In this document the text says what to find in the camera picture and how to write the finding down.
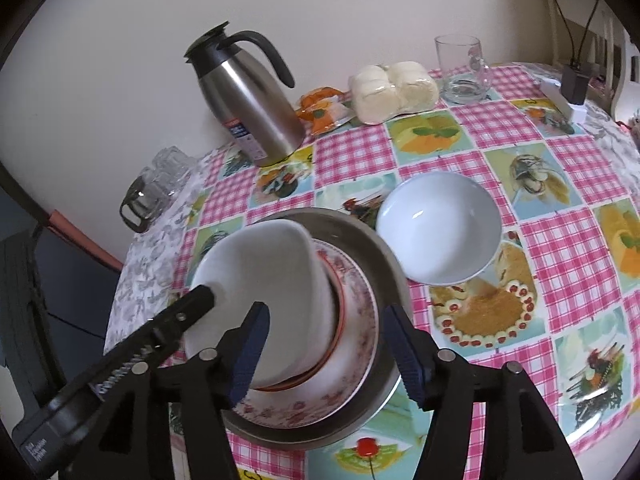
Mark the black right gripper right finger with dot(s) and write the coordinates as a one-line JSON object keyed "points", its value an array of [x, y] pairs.
{"points": [[522, 439]]}

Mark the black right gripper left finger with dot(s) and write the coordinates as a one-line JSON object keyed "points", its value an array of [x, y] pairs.
{"points": [[131, 438]]}

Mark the white floral rim plate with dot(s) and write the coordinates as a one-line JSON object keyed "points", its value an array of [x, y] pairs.
{"points": [[326, 392]]}

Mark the white square bowl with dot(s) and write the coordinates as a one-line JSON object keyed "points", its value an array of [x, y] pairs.
{"points": [[274, 262]]}

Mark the pale blue round bowl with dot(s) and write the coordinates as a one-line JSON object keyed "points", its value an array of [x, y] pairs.
{"points": [[443, 228]]}

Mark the large stainless steel plate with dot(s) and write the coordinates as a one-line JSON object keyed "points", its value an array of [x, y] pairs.
{"points": [[384, 275]]}

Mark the pink checkered picture tablecloth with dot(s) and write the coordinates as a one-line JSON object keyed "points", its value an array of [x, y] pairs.
{"points": [[562, 293]]}

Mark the grey floral white cloth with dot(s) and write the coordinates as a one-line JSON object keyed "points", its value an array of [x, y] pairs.
{"points": [[151, 266]]}

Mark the clear drinking glass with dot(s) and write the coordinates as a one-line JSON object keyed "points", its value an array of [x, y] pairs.
{"points": [[164, 183], [173, 161]]}

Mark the white power strip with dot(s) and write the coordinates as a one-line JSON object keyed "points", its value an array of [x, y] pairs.
{"points": [[575, 113]]}

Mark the stainless steel thermos jug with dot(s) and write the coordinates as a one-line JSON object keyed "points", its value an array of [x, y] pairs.
{"points": [[241, 77]]}

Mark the black power adapter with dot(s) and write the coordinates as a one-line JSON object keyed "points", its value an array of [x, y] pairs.
{"points": [[574, 84]]}

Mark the clear glass mug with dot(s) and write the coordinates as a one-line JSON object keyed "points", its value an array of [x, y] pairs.
{"points": [[465, 74]]}

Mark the bag of white buns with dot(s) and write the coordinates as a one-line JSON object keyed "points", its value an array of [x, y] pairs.
{"points": [[380, 93]]}

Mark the orange snack packet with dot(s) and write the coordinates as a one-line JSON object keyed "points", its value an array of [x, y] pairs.
{"points": [[323, 110]]}

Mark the white plastic basket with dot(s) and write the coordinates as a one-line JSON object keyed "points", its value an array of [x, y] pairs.
{"points": [[614, 85]]}

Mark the glass coffee pot black handle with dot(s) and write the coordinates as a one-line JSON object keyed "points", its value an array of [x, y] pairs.
{"points": [[143, 202]]}

